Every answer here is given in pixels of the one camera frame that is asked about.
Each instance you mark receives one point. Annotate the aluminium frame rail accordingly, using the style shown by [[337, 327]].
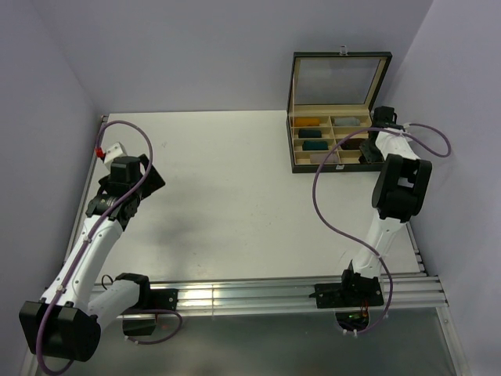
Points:
[[248, 298]]

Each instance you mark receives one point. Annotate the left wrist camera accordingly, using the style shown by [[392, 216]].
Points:
[[108, 155]]

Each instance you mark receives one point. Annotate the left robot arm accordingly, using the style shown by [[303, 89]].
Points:
[[66, 322]]

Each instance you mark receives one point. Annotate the brown striped sock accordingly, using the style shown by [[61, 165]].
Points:
[[352, 144]]

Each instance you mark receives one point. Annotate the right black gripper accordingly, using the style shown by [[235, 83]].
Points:
[[369, 157]]

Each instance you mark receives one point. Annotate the dark rolled sock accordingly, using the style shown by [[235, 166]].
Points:
[[304, 133]]

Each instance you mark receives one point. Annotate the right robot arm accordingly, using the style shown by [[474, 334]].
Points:
[[397, 196]]

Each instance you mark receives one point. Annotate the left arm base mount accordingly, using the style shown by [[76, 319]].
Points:
[[159, 301]]

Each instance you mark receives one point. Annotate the black compartment storage box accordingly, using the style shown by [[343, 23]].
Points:
[[329, 108]]

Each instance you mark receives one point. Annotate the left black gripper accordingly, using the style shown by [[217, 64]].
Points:
[[153, 183]]

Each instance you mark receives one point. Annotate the teal rolled sock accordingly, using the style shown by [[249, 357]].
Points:
[[310, 145]]

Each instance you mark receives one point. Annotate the pink-grey rolled sock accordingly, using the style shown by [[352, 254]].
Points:
[[317, 159]]

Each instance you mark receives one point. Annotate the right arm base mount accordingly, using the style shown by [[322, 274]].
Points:
[[351, 303]]

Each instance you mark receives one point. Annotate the orange rolled sock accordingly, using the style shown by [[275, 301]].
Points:
[[306, 122]]

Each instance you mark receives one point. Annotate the light grey rolled sock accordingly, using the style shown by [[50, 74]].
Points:
[[346, 121]]

